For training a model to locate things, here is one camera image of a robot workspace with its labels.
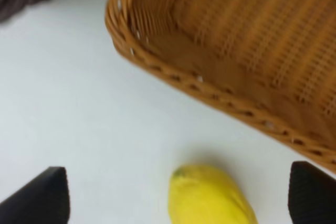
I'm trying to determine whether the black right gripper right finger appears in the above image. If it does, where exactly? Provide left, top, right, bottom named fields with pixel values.
left=288, top=161, right=335, bottom=224

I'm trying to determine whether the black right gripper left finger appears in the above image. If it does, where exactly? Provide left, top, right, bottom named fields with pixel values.
left=1, top=166, right=70, bottom=223

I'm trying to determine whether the yellow lemon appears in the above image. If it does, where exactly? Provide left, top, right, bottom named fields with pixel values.
left=168, top=165, right=258, bottom=223

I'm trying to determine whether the orange wicker basket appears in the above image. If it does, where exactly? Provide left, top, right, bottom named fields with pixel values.
left=105, top=0, right=335, bottom=172

